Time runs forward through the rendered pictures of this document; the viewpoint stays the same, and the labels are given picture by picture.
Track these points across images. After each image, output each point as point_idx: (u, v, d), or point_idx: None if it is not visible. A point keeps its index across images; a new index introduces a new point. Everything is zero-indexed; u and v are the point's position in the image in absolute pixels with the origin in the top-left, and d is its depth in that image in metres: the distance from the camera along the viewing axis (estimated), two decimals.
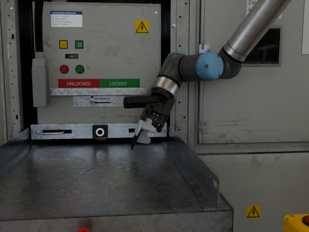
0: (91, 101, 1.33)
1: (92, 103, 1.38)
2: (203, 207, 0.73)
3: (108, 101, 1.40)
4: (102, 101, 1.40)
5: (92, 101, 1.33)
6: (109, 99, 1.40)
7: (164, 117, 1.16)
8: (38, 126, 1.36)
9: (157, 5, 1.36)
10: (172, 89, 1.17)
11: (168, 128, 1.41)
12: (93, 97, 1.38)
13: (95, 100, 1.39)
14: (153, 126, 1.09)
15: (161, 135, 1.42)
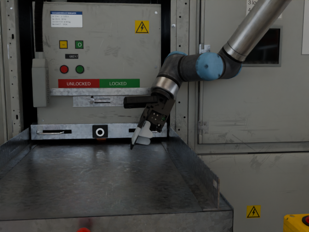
0: (91, 101, 1.33)
1: (92, 103, 1.38)
2: (203, 207, 0.73)
3: (108, 101, 1.40)
4: (102, 101, 1.40)
5: (92, 101, 1.33)
6: (109, 99, 1.40)
7: (164, 117, 1.16)
8: (38, 126, 1.36)
9: (157, 5, 1.36)
10: (172, 89, 1.17)
11: (168, 128, 1.41)
12: (93, 97, 1.38)
13: (95, 100, 1.39)
14: (151, 131, 1.10)
15: (161, 135, 1.42)
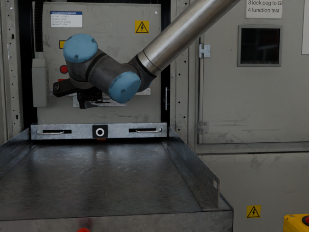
0: (91, 101, 1.33)
1: None
2: (203, 207, 0.73)
3: (108, 101, 1.40)
4: (102, 101, 1.40)
5: (92, 101, 1.33)
6: (109, 99, 1.40)
7: (99, 89, 1.13)
8: (38, 126, 1.36)
9: (157, 5, 1.36)
10: (93, 84, 1.03)
11: (168, 128, 1.41)
12: None
13: None
14: (94, 104, 1.20)
15: (161, 135, 1.42)
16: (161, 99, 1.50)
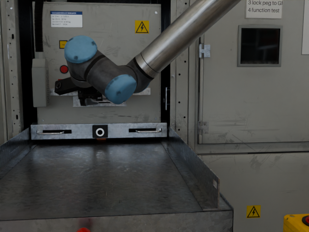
0: None
1: None
2: (203, 207, 0.73)
3: (108, 101, 1.40)
4: (102, 101, 1.40)
5: None
6: None
7: None
8: (38, 126, 1.36)
9: (157, 5, 1.36)
10: None
11: (168, 128, 1.41)
12: None
13: (95, 100, 1.39)
14: (94, 102, 1.24)
15: (161, 135, 1.42)
16: (161, 99, 1.50)
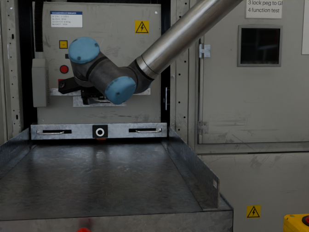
0: None
1: None
2: (203, 207, 0.73)
3: (108, 101, 1.40)
4: (102, 101, 1.40)
5: None
6: None
7: None
8: (38, 126, 1.36)
9: (157, 5, 1.36)
10: None
11: (168, 128, 1.41)
12: None
13: (95, 100, 1.39)
14: (96, 101, 1.28)
15: (161, 135, 1.42)
16: (161, 99, 1.50)
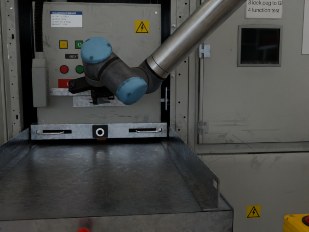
0: None
1: None
2: (203, 207, 0.73)
3: None
4: (110, 101, 1.40)
5: None
6: None
7: None
8: (38, 126, 1.36)
9: (157, 5, 1.36)
10: None
11: (168, 128, 1.41)
12: None
13: None
14: (106, 101, 1.29)
15: (161, 135, 1.42)
16: None
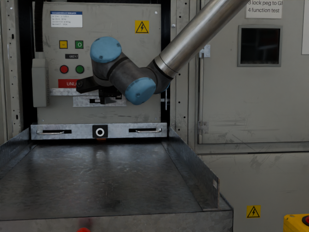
0: None
1: None
2: (203, 207, 0.73)
3: None
4: None
5: None
6: None
7: None
8: (38, 126, 1.36)
9: (157, 5, 1.36)
10: None
11: (168, 128, 1.41)
12: None
13: None
14: (113, 100, 1.29)
15: (161, 135, 1.42)
16: None
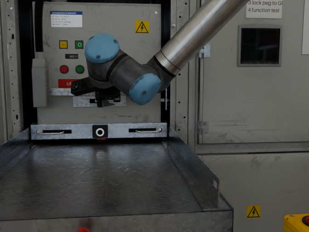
0: None
1: None
2: (203, 207, 0.73)
3: None
4: None
5: None
6: None
7: (117, 89, 1.13)
8: (38, 126, 1.36)
9: (157, 5, 1.36)
10: (112, 84, 1.03)
11: (168, 128, 1.41)
12: None
13: (110, 100, 1.40)
14: (111, 103, 1.20)
15: (161, 135, 1.42)
16: None
